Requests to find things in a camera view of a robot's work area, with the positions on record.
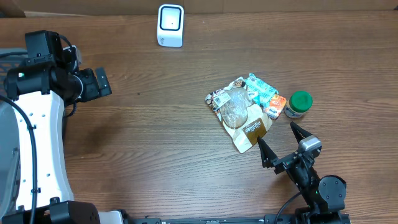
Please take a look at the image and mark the brown clear snack bag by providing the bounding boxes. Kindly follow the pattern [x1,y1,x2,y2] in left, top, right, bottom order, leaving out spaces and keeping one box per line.
[205,77,272,154]

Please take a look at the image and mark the white barcode scanner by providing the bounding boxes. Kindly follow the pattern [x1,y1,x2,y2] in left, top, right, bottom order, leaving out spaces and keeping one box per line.
[157,4,185,48]

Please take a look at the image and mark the grey plastic mesh basket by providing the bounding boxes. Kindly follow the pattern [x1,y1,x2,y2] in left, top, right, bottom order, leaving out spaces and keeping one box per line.
[1,48,26,220]

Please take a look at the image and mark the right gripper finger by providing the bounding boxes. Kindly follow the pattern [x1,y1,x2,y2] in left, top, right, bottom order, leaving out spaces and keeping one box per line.
[290,121,312,143]
[257,136,279,168]

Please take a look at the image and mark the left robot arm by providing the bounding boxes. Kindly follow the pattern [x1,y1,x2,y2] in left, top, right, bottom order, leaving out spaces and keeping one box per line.
[2,30,112,223]

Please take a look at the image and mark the orange snack packet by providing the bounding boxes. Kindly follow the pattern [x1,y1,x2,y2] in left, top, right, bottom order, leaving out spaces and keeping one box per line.
[263,94,287,119]

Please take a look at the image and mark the green lid jar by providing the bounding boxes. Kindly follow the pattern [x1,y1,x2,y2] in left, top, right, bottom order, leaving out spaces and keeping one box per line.
[284,91,313,118]

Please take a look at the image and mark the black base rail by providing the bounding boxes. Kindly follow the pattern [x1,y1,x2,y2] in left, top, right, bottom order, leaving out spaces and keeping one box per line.
[123,215,351,224]

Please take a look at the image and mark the teal tissue pack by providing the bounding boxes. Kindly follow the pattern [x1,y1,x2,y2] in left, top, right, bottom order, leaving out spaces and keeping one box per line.
[245,73,279,107]

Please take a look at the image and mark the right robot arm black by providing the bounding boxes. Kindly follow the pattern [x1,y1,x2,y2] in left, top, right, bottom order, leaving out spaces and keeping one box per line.
[257,121,351,224]

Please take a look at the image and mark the small green white packet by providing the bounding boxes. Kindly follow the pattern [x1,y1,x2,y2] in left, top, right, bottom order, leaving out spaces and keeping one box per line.
[248,91,261,105]

